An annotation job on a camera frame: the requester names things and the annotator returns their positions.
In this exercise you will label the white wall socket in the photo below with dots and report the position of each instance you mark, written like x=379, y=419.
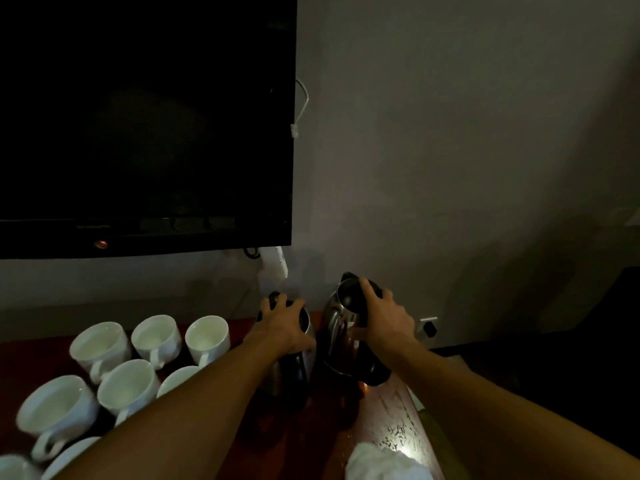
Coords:
x=422, y=322

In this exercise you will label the group of white cups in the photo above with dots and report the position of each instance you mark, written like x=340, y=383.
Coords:
x=207, y=337

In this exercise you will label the black wall television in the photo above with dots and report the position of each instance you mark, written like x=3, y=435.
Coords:
x=150, y=119

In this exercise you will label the dark red wooden table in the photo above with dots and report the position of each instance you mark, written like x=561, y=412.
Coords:
x=300, y=444

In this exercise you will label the white ceramic cup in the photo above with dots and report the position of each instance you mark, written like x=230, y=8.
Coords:
x=15, y=467
x=70, y=454
x=156, y=337
x=100, y=347
x=127, y=387
x=57, y=409

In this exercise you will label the person's left hand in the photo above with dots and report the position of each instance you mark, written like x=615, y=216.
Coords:
x=282, y=329

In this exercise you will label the black power plug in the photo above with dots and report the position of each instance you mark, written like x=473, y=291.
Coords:
x=430, y=329

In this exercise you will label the person's right forearm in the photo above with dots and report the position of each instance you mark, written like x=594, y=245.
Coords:
x=500, y=419

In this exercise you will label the white paper sheet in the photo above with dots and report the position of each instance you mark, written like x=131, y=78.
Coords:
x=415, y=399

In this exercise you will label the steel kettle with black lid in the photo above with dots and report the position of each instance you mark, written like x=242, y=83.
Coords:
x=290, y=379

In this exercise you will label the white cloth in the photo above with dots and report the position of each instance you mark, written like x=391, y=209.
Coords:
x=385, y=464

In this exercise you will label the black and steel kettle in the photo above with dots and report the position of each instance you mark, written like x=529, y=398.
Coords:
x=340, y=324

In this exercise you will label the person's right hand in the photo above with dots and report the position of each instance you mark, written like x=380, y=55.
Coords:
x=390, y=329

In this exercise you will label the black chair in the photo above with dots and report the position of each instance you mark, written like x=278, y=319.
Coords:
x=600, y=369

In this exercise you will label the person's left forearm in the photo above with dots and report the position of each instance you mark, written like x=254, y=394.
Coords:
x=175, y=419

